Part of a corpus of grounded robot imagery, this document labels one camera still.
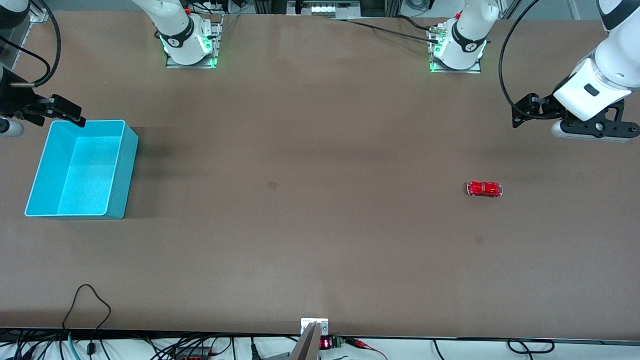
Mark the grey metal camera bar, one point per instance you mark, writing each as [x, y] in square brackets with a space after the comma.
[306, 347]

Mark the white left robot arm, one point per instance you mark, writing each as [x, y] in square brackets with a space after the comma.
[470, 30]

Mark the aluminium frame rail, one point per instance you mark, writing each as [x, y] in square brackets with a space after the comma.
[40, 15]

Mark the black left camera mount bracket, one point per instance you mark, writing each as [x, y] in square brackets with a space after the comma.
[607, 125]

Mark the blue plastic box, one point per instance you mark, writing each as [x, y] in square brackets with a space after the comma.
[75, 195]

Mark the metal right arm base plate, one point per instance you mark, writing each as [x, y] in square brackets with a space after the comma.
[190, 66]

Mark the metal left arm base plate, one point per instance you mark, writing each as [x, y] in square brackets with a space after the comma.
[455, 71]

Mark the aluminium frame with lit device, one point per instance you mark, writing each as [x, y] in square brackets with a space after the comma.
[330, 7]

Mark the red clip lead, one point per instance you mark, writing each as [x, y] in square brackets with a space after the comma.
[357, 343]

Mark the black right camera mount bracket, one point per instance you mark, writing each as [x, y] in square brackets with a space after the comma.
[15, 102]

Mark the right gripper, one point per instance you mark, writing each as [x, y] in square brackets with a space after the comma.
[14, 98]

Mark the aluminium frame post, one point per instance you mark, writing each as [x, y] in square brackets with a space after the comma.
[574, 9]

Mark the red LED display module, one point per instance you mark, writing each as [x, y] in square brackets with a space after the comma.
[327, 343]

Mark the red beetle toy car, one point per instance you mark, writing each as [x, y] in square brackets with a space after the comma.
[484, 189]

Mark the orange connector block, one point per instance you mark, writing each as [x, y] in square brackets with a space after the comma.
[192, 353]

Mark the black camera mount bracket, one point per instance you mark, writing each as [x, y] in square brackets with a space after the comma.
[607, 125]
[15, 102]

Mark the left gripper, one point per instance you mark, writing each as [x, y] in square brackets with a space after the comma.
[545, 107]

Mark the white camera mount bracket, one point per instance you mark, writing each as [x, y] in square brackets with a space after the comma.
[306, 322]

